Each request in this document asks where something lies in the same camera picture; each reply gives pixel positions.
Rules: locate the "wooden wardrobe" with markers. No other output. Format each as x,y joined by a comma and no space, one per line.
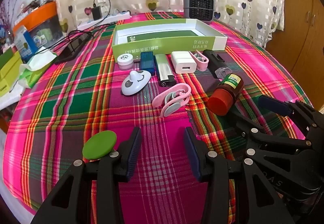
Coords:
303,36

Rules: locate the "black pocket device clear tip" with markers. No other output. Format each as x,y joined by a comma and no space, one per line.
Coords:
214,59

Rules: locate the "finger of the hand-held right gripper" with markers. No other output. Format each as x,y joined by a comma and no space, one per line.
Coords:
274,107
253,135

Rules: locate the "white panda-shaped gadget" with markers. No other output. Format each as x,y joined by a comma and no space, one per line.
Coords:
134,83

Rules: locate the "black power adapter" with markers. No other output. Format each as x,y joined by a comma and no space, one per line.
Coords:
96,13

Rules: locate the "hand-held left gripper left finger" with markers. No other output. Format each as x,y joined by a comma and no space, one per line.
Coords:
134,155

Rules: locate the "small white round jar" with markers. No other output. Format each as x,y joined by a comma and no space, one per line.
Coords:
125,58

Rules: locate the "brown bottle with red cap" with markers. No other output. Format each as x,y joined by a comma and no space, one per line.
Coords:
225,92

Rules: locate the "yellow-green box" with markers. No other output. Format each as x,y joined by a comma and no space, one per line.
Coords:
10,67

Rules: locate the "orange storage bin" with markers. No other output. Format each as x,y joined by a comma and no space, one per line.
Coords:
38,13

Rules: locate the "white usb charger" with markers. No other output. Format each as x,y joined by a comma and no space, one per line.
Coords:
182,60

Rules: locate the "green tissue packet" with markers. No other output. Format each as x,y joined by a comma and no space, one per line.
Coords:
38,72

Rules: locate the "green round phone grip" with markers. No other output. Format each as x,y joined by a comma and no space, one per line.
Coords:
100,144

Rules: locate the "small pink clip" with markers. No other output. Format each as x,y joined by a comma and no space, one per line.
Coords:
202,63

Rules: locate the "blue usb tester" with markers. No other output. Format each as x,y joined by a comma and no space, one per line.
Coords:
146,62

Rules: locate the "large pink and grey clip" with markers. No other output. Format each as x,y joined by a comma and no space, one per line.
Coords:
158,98

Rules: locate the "grey mini heater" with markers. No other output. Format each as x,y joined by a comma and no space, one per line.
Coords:
198,5

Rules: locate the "silver lighter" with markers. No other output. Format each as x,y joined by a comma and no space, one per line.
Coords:
163,68

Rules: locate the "pink green plaid tablecloth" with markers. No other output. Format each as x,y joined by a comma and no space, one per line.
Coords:
76,102

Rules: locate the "blue and white box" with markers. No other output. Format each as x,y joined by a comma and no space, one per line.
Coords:
25,46

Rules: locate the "green and white cardboard box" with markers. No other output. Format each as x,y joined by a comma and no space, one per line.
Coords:
164,46

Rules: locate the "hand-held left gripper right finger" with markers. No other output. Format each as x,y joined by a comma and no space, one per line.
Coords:
191,155

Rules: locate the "black smartphone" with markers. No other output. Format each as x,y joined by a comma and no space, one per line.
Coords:
68,53

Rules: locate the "white power strip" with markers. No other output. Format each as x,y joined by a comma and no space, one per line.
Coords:
111,18

